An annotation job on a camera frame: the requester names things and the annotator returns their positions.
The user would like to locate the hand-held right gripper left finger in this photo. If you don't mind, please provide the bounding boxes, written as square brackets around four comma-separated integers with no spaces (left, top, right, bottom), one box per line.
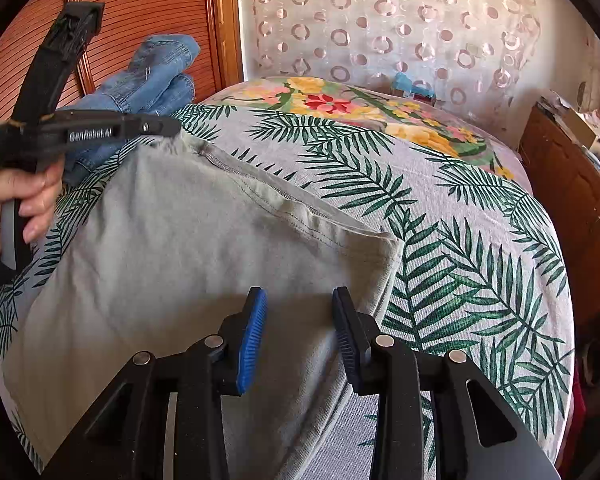
[42,287,270,480]

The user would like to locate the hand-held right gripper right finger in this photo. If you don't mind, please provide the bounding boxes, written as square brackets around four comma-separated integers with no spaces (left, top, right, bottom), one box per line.
[331,287,563,480]

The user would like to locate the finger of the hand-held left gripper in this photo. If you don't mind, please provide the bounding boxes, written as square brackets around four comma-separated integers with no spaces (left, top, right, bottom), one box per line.
[17,2,105,125]
[130,114,181,139]

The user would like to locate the beige t-shirt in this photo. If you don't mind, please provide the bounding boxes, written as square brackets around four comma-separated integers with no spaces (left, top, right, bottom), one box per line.
[0,147,406,480]

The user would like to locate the person's left hand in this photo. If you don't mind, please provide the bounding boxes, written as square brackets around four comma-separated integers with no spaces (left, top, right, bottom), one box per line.
[0,160,67,256]

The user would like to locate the blue jeans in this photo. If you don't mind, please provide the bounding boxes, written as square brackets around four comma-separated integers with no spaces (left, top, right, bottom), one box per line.
[55,35,201,186]

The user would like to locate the wooden headboard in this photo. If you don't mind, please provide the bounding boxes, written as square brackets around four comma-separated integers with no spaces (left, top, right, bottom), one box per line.
[0,0,245,126]

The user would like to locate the bed with palm-leaf sheet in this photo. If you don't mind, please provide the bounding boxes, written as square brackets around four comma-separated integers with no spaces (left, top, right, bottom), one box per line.
[0,102,576,480]

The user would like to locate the floral blanket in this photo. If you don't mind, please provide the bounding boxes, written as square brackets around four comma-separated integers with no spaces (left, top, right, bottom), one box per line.
[230,76,516,181]

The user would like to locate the wooden cabinet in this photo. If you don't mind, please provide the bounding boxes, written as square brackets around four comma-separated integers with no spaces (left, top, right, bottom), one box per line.
[520,102,600,336]

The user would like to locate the circle patterned curtain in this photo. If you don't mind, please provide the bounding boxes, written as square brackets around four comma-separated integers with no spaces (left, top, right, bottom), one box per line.
[237,0,600,126]

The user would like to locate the cardboard box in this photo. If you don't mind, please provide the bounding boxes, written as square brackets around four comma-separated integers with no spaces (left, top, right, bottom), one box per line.
[562,107,600,147]

